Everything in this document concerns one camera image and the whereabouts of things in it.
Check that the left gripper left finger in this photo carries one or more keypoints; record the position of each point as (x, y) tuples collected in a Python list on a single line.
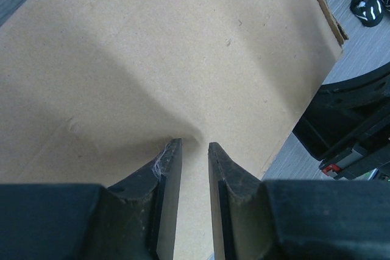
[(133, 219)]

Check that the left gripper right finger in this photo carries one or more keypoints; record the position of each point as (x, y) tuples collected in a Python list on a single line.
[(294, 219)]

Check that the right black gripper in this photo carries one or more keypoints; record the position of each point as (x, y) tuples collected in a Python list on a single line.
[(346, 126)]

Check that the brown cardboard box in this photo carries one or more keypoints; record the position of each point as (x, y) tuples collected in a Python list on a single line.
[(93, 89)]

